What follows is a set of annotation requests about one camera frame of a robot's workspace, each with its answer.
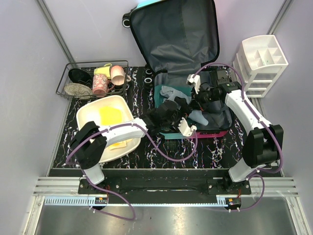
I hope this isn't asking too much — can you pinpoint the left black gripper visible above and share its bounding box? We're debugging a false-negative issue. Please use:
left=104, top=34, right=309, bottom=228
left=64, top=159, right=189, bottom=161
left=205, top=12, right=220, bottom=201
left=161, top=98, right=192, bottom=133

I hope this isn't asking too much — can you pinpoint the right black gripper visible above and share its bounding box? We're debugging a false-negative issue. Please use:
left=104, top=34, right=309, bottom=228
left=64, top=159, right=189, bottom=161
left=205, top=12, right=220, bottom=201
left=188, top=85, right=220, bottom=112

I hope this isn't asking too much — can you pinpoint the teal cloth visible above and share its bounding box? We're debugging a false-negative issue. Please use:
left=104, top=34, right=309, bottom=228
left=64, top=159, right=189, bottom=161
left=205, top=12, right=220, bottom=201
left=154, top=85, right=192, bottom=108

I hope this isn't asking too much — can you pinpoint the pink and teal kids suitcase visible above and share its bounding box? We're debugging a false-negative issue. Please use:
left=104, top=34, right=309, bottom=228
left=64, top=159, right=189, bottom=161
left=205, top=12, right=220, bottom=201
left=122, top=0, right=234, bottom=139

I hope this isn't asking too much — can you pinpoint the yellow towel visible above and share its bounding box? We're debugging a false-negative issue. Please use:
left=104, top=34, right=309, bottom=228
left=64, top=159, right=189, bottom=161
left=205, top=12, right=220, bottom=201
left=99, top=106, right=128, bottom=150

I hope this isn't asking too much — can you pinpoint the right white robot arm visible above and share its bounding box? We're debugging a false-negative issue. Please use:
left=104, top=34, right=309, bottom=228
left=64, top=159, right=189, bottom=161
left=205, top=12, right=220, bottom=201
left=187, top=71, right=284, bottom=194

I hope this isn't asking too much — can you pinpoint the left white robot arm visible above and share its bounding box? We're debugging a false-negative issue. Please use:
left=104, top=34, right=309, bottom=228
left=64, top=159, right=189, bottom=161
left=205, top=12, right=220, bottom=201
left=68, top=98, right=197, bottom=194

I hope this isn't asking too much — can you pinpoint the black marble pattern mat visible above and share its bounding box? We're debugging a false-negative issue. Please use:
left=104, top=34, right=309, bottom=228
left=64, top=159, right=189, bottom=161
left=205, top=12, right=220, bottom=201
left=52, top=67, right=246, bottom=169

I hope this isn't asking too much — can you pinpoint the white drawer organizer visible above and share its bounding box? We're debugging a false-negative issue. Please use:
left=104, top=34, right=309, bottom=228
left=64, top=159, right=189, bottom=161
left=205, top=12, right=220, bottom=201
left=233, top=35, right=289, bottom=98

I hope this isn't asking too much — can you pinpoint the plain pink mug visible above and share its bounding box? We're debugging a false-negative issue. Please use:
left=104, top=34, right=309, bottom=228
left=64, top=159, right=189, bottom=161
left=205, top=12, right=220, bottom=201
left=111, top=66, right=131, bottom=86

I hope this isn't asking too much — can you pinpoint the patterned pink mug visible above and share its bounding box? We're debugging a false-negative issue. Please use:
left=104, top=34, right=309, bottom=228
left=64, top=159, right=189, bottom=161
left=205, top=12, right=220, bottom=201
left=92, top=74, right=115, bottom=97

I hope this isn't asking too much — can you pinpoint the yellow mug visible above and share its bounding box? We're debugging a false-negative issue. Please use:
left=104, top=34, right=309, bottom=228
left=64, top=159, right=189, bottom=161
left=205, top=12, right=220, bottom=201
left=94, top=63, right=112, bottom=78

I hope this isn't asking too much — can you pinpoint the white plastic basin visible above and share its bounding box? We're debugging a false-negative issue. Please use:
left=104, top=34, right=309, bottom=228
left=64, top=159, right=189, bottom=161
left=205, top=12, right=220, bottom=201
left=76, top=95, right=141, bottom=163

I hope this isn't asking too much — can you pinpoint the speckled grey plate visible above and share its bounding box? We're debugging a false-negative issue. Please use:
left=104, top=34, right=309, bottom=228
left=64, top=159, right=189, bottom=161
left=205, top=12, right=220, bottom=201
left=64, top=83, right=92, bottom=96

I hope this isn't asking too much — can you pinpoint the black bowl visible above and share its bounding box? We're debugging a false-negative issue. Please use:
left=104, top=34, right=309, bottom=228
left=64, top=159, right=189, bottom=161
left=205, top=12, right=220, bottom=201
left=68, top=69, right=92, bottom=85

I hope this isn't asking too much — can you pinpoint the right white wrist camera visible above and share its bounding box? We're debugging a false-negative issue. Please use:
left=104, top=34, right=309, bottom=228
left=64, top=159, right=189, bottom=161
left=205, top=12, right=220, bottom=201
left=186, top=74, right=201, bottom=94

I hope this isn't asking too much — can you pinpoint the black wire dish rack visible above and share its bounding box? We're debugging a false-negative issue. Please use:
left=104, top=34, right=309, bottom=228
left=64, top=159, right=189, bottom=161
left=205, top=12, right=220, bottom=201
left=56, top=60, right=129, bottom=100

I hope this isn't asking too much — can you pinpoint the aluminium frame rail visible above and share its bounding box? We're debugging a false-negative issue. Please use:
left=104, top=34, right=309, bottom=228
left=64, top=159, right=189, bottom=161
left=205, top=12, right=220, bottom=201
left=33, top=177, right=298, bottom=207

